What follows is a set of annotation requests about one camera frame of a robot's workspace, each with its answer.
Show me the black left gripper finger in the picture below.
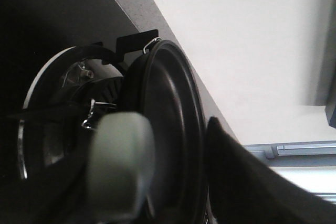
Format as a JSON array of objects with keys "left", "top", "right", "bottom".
[{"left": 207, "top": 117, "right": 335, "bottom": 223}]

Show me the black frying pan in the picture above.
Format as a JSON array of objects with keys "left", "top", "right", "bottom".
[{"left": 20, "top": 38, "right": 207, "bottom": 223}]

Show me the black glass gas cooktop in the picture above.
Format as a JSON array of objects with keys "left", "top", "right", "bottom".
[{"left": 1, "top": 0, "right": 137, "bottom": 223}]

